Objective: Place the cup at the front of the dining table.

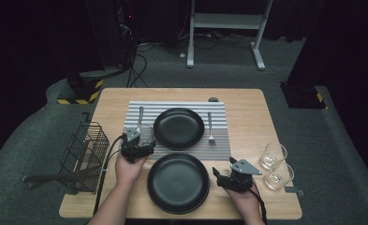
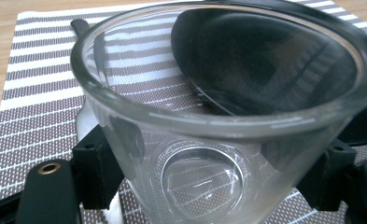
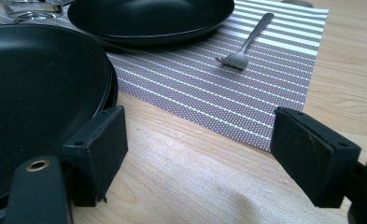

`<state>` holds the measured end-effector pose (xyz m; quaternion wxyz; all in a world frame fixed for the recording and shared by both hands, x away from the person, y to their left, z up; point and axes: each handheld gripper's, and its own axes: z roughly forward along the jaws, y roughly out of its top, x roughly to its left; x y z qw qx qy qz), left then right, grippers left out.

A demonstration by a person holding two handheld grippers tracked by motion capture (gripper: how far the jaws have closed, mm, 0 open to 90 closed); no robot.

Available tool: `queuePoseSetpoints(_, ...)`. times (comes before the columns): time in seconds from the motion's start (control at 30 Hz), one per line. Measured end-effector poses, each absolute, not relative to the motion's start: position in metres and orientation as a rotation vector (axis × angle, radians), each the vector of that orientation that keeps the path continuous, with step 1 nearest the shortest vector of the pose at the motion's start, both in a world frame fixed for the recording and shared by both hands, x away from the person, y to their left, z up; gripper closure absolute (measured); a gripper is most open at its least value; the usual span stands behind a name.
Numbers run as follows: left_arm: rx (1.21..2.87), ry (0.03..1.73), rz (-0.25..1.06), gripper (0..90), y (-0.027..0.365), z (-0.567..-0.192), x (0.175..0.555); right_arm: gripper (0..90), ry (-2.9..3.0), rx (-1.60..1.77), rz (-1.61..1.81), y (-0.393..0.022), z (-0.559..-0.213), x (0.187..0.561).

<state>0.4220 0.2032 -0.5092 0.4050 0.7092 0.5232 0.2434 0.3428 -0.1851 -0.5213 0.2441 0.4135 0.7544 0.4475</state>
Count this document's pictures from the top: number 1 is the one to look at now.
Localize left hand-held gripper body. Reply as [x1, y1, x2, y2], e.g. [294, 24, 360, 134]
[120, 126, 148, 163]

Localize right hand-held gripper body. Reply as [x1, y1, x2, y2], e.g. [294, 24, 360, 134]
[223, 158, 263, 193]

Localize silver table knife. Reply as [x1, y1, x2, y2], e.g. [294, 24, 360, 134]
[137, 106, 145, 129]

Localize black round plate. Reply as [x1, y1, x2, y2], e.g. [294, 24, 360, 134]
[153, 107, 205, 151]
[146, 152, 211, 216]

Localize black wire basket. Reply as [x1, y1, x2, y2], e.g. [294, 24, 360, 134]
[59, 112, 110, 195]

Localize silver fork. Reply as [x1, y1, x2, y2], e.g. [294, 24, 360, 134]
[206, 112, 216, 146]

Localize person's left hand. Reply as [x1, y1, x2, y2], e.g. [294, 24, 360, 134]
[114, 154, 150, 188]

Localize person's right hand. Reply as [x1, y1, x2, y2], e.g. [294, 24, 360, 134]
[227, 186, 262, 220]

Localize grey striped placemat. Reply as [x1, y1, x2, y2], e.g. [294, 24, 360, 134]
[116, 100, 232, 161]

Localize small grey table clip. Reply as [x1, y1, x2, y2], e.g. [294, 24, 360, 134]
[284, 186, 305, 197]

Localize black stand yellow striped base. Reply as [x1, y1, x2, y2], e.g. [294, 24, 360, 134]
[57, 0, 133, 106]

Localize dark two-pronged bar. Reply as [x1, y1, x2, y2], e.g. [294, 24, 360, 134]
[22, 166, 102, 191]

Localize dark electronics rack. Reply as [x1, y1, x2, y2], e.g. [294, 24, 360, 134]
[115, 0, 139, 43]

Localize right hand-held gripper black cable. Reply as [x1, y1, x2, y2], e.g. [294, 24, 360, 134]
[250, 181, 269, 225]

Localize hand-held gripper black cable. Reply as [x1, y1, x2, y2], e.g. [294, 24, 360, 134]
[93, 134, 125, 218]
[250, 181, 269, 225]

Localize left hand-held gripper black cable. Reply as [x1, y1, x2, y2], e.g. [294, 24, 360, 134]
[93, 134, 125, 218]

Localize black floor cables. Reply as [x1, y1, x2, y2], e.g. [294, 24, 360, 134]
[125, 41, 156, 89]

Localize white metal stand frame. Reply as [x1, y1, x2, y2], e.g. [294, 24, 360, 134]
[186, 0, 273, 71]

